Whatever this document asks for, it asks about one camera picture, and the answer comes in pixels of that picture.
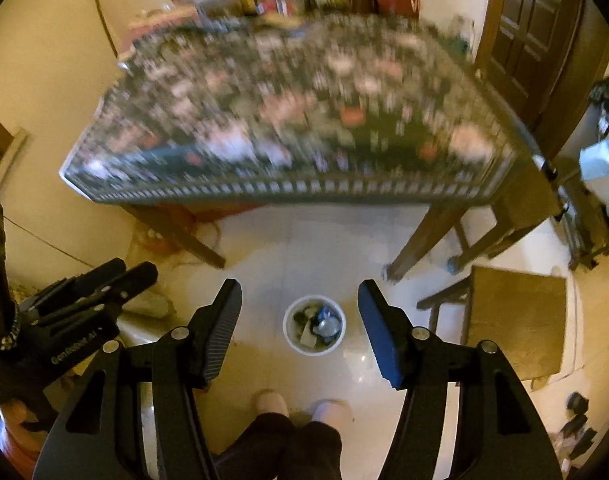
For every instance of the wooden table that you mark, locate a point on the wooden table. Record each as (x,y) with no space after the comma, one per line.
(419,240)

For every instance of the wooden stool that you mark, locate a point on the wooden stool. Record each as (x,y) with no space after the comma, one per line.
(519,320)

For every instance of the blue wrapper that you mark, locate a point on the blue wrapper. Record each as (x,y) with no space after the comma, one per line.
(328,326)

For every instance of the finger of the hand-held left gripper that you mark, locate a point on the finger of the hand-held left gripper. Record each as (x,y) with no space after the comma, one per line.
(119,290)
(84,282)

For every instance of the brown wooden door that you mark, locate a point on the brown wooden door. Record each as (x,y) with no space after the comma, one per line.
(592,75)

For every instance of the black shoe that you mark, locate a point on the black shoe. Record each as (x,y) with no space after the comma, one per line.
(577,427)

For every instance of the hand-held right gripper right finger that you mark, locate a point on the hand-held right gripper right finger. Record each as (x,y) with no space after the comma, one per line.
(384,340)

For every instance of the wooden rack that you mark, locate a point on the wooden rack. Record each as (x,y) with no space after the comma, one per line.
(584,230)

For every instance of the person's right leg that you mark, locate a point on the person's right leg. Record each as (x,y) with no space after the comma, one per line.
(312,452)

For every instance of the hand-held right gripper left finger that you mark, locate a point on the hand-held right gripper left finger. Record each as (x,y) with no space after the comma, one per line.
(219,335)

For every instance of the white slipper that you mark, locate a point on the white slipper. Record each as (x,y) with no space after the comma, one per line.
(272,402)
(332,411)

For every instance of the white bucket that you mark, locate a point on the white bucket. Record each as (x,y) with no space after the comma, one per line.
(304,350)

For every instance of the pink folded cloth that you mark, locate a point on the pink folded cloth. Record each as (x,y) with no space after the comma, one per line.
(162,19)

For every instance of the thin wooden stick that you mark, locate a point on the thin wooden stick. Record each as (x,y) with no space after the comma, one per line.
(104,20)

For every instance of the person's left leg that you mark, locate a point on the person's left leg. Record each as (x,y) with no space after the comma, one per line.
(257,447)

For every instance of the floral tablecloth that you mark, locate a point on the floral tablecloth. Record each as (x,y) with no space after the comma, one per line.
(284,110)

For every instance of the person's leg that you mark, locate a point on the person's leg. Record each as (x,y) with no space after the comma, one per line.
(312,452)
(257,447)

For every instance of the dark patterned cloth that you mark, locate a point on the dark patterned cloth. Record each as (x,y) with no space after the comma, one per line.
(607,91)

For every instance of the white plastic bag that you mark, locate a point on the white plastic bag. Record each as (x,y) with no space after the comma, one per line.
(600,167)

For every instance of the small red box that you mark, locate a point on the small red box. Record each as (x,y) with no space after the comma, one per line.
(274,7)

